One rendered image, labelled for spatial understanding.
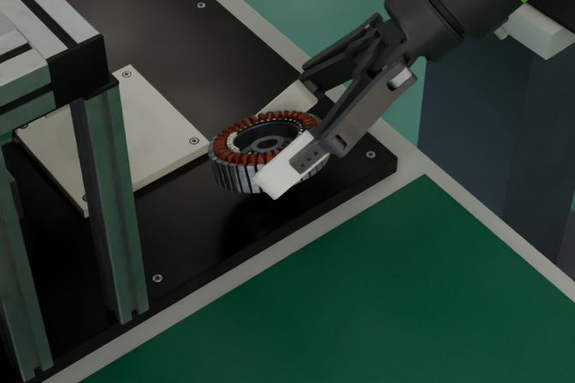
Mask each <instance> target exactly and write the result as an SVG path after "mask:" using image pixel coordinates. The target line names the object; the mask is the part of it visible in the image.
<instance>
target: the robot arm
mask: <svg viewBox="0 0 575 383"><path fill-rule="evenodd" d="M526 1H527V0H385V1H384V8H385V10H386V11H387V13H388V15H389V17H390V18H391V19H389V20H387V21H385V20H384V19H383V17H382V16H381V15H380V14H379V13H378V12H376V13H375V14H373V15H372V16H371V17H370V18H369V19H367V20H366V21H365V22H364V23H363V24H361V25H360V26H359V27H357V28H356V29H354V30H353V31H351V32H350V33H349V34H347V35H346V36H344V37H343V38H341V39H339V40H338V41H336V42H335V43H333V44H332V45H331V46H329V47H328V48H326V49H325V50H323V51H321V52H320V53H318V54H317V55H315V56H314V57H313V58H311V59H310V60H308V61H307V62H305V63H304V64H303V65H302V69H303V70H304V72H303V73H302V74H301V75H300V76H299V80H295V81H294V82H293V83H292V84H291V85H290V86H289V87H288V88H287V89H286V90H285V91H283V92H282V93H281V94H280V95H278V96H277V97H276V98H275V99H274V100H272V101H271V102H270V103H269V104H268V105H266V106H265V107H264V108H263V109H262V110H260V111H259V112H258V113H257V114H256V115H255V116H256V117H257V118H258V114H260V113H264V114H265V117H266V113H267V112H269V111H272V112H276V111H277V110H280V111H284V110H289V111H292V110H295V111H302V112H306V111H308V110H309V109H310V108H311V107H313V106H314V105H315V104H316V103H317V101H318V100H319V101H320V102H321V101H322V99H323V97H324V94H325V93H326V91H328V90H330V89H333V88H335V87H337V86H338V85H341V84H343V83H345V82H347V81H349V80H353V81H352V83H351V84H350V85H349V87H348V88H347V89H346V90H345V91H344V92H343V94H342V95H341V97H340V98H339V99H338V101H337V102H336V103H335V105H334V106H333V108H332V109H331V110H330V112H328V114H327V115H326V116H325V117H324V119H323V120H322V122H321V123H320V124H319V126H318V127H316V126H308V127H307V129H306V131H305V132H303V133H302V134H301V135H300V136H299V137H297V138H296V139H295V140H294V141H293V142H292V143H291V144H290V145H289V146H288V147H286V148H285V149H284V150H283V151H282V152H280V153H279V154H278V155H277V156H276V157H274V158H273V159H272V160H271V161H270V162H268V163H267V164H266V165H265V166H264V167H263V168H261V169H260V170H259V171H258V172H257V173H255V174H254V175H253V180H254V181H255V182H256V183H257V184H258V185H259V186H260V187H261V188H262V189H263V190H264V191H265V192H266V193H268V194H269V195H270V196H271V197H272V198H273V199H277V198H279V197H280V196H281V195H282V194H283V193H284V192H285V191H286V190H288V189H289V188H290V187H291V186H292V185H294V184H295V183H296V182H297V181H298V180H300V179H301V178H302V177H303V176H304V175H306V174H307V173H308V172H309V171H310V170H312V169H313V168H314V167H315V166H317V165H318V164H319V163H320V162H321V161H322V160H323V159H324V158H325V157H326V156H328V155H329V154H331V155H332V154H335V155H336V156H337V157H338V158H342V157H344V155H346V153H348V151H350V149H352V147H354V145H355V144H356V143H357V142H358V141H359V140H360V139H361V138H362V137H363V136H364V134H365V133H366V132H367V131H368V130H369V129H370V128H371V127H372V126H373V124H374V123H375V122H376V121H377V120H378V119H379V118H380V117H381V116H382V114H383V113H384V112H385V111H386V110H387V109H388V108H389V107H390V106H391V104H392V103H393V102H394V101H395V100H396V99H397V98H398V97H399V96H400V95H401V94H402V93H404V92H405V91H406V90H407V89H409V88H410V87H411V86H412V85H414V84H415V83H416V81H417V79H418V78H417V76H416V75H415V74H414V73H413V72H412V71H411V70H410V69H409V68H410V67H411V65H412V64H413V63H414V62H415V61H416V60H417V59H418V57H420V56H424V57H425V58H426V59H427V60H428V61H429V62H432V63H438V62H439V61H441V60H442V59H443V58H444V57H445V56H447V55H448V54H449V53H450V52H451V51H453V50H454V49H455V48H456V47H458V46H459V45H460V44H461V43H463V42H462V39H463V36H462V33H464V32H466V33H467V34H468V35H469V36H470V37H471V38H472V39H473V40H475V41H479V40H480V39H482V38H487V37H489V35H491V34H492V33H494V34H495V35H496V36H497V37H498V38H499V39H500V40H502V39H504V38H505V37H506V36H507V35H508V32H507V31H506V30H505V28H504V27H503V24H504V23H505V22H507V21H508V19H509V18H508V16H509V15H510V14H512V13H513V12H514V11H515V10H516V9H518V8H519V7H520V6H521V5H523V4H524V3H525V2H526Z"/></svg>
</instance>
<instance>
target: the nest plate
mask: <svg viewBox="0 0 575 383"><path fill-rule="evenodd" d="M112 74H113V75H114V76H115V77H116V78H117V79H118V80H119V83H120V84H119V89H120V95H121V102H122V113H123V120H124V127H125V134H126V140H127V152H128V158H129V165H130V171H131V178H132V184H133V191H134V192H135V191H137V190H138V189H140V188H142V187H144V186H146V185H148V184H150V183H151V182H153V181H154V180H157V179H159V178H161V177H163V176H164V175H165V174H168V173H170V172H172V171H174V170H176V169H177V168H179V167H181V166H183V165H185V164H187V163H188V162H190V161H192V160H194V159H196V158H197V157H199V156H202V155H203V154H205V153H207V152H208V146H209V145H210V142H209V141H208V140H207V139H206V138H205V137H204V136H203V135H202V134H201V133H200V132H199V131H198V130H197V129H196V128H195V127H194V126H193V125H192V124H191V123H190V122H189V121H188V120H187V119H186V118H185V117H184V116H183V115H182V114H181V113H180V112H178V111H177V110H176V109H175V108H174V107H173V106H172V105H171V104H170V103H169V102H168V101H167V100H166V99H165V98H164V97H163V96H162V95H161V94H160V93H159V92H158V91H157V90H156V89H155V88H154V87H153V86H152V85H151V84H150V83H149V82H148V81H147V80H146V79H145V78H144V77H143V76H142V75H141V74H139V73H138V72H137V71H136V70H135V69H134V68H133V67H132V66H131V65H128V66H126V67H124V68H121V69H119V70H117V71H115V72H114V73H112ZM16 137H17V139H18V140H19V142H20V145H21V146H22V147H23V148H24V149H25V151H26V152H27V153H28V154H29V155H30V156H31V158H32V159H33V160H34V161H35V162H36V163H37V164H38V165H39V166H40V167H41V168H42V169H43V171H44V172H45V173H46V174H47V175H48V176H49V178H50V179H51V180H52V181H53V182H54V183H55V185H56V186H57V187H58V188H59V189H60V190H61V192H62V193H63V194H64V195H65V196H66V197H67V199H68V200H69V201H70V202H71V203H72V204H73V206H74V207H75V208H76V209H77V210H78V211H79V212H80V213H81V214H82V215H83V216H84V217H85V218H87V217H88V216H89V212H88V207H87V202H86V193H85V188H84V183H83V178H82V173H81V168H80V159H79V154H78V150H77V144H76V139H75V135H74V125H73V121H72V115H71V110H70V108H68V109H65V110H64V111H62V112H60V113H58V114H56V115H53V116H52V117H50V118H48V119H46V118H45V117H44V116H43V117H41V118H39V119H37V120H36V121H33V122H31V123H29V124H26V125H25V126H23V127H20V128H18V133H17V134H16Z"/></svg>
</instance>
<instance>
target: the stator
mask: <svg viewBox="0 0 575 383"><path fill-rule="evenodd" d="M321 122H322V120H321V119H319V118H318V117H317V116H315V115H312V114H308V113H306V112H302V111H295V110H292V111H289V110H284V111H280V110H277V111H276V112H272V111H269V112H267V113H266V117H265V114H264V113H260V114H258V118H257V117H256V116H255V115H251V116H250V117H249V118H248V119H247V118H244V119H242V120H241V121H236V122H235V123H234V124H233V125H229V126H228V127H227V128H225V129H223V130H222V131H221V132H219V133H218V134H217V136H215V137H214V138H213V140H211V142H210V145H209V146H208V155H209V158H210V164H211V167H212V171H213V174H214V177H215V180H216V182H217V184H218V185H219V186H221V187H222V188H224V189H228V190H229V191H232V192H233V191H235V192H241V193H250V194H252V193H262V192H265V191H264V190H263V189H262V188H261V187H260V186H259V185H258V184H257V183H256V182H255V181H254V180H253V175H254V174H255V173H257V172H258V171H259V170H260V169H261V168H263V167H264V166H265V165H266V164H267V163H268V162H270V161H271V160H272V159H273V158H274V157H276V156H277V155H278V154H279V153H280V152H282V151H283V150H284V149H285V148H286V147H288V146H289V145H290V144H291V143H292V142H293V141H294V140H295V139H296V138H297V137H299V136H300V135H301V134H302V133H303V132H305V131H306V129H307V127H308V126H316V127H318V126H319V124H320V123H321ZM329 155H330V154H329ZM329 155H328V156H326V157H325V158H324V159H323V160H322V161H321V162H320V163H319V164H318V165H317V166H315V167H314V168H313V169H312V170H310V171H309V172H308V173H307V174H306V175H304V176H303V177H302V178H301V179H300V180H298V181H297V182H296V183H295V184H294V185H293V186H295V185H297V184H298V183H300V182H303V181H305V180H306V179H308V178H310V177H312V175H314V174H315V173H316V172H317V171H319V170H320V169H321V168H323V166H324V165H325V164H326V163H327V161H328V159H329Z"/></svg>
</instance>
